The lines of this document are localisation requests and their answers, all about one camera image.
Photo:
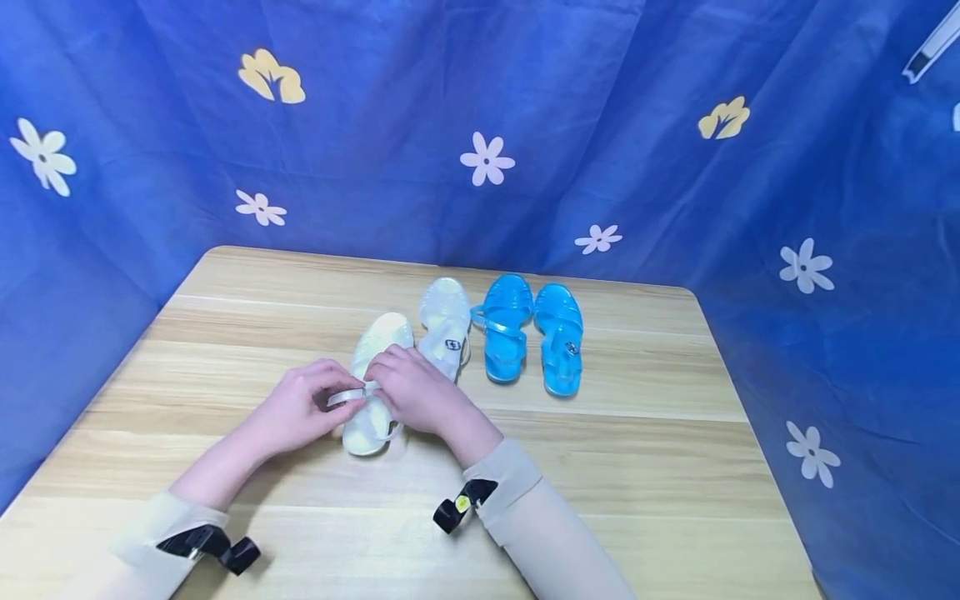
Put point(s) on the person's right hand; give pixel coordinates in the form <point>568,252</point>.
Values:
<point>420,392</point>

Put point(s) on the person's left hand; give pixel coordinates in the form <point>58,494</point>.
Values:
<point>296,410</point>

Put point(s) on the person's left thumb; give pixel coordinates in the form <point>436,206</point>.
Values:
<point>346,414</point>

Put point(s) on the person's left fingers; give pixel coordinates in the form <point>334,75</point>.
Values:
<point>337,375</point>

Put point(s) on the person's right fingers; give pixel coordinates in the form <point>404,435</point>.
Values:
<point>386,371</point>

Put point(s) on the white jelly sandal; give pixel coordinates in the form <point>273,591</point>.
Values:
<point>446,325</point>
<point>379,383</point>

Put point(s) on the person's left forearm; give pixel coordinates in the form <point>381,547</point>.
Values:
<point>157,525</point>

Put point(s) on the person's right forearm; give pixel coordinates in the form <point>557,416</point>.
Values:
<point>529,508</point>

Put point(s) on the blue jelly sandal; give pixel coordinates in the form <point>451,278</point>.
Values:
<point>560,337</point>
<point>504,329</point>

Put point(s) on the black wrist band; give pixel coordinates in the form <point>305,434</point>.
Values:
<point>210,546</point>
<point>461,502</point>

